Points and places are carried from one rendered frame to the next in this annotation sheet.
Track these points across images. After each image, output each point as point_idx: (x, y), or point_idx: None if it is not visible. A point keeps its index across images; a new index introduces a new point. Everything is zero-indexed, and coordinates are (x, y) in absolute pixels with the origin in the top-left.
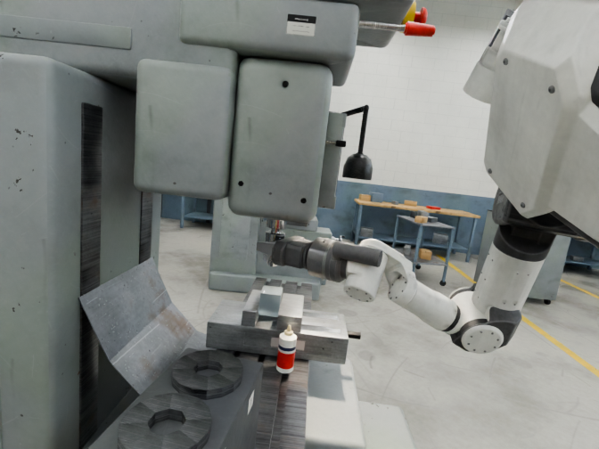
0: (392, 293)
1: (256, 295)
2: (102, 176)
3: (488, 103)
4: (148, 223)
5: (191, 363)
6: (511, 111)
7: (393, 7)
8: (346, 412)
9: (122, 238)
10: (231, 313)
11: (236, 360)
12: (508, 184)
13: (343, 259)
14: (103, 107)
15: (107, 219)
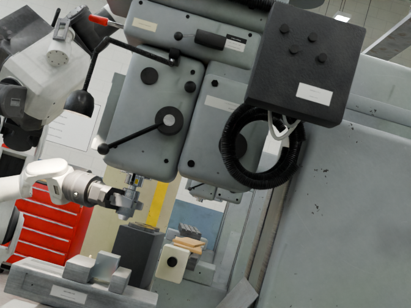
0: (30, 191)
1: (121, 273)
2: (272, 195)
3: (57, 65)
4: (268, 249)
5: (148, 227)
6: (74, 90)
7: (120, 16)
8: (14, 307)
9: (261, 252)
10: (140, 293)
11: (132, 223)
12: (52, 109)
13: None
14: (286, 146)
15: (263, 230)
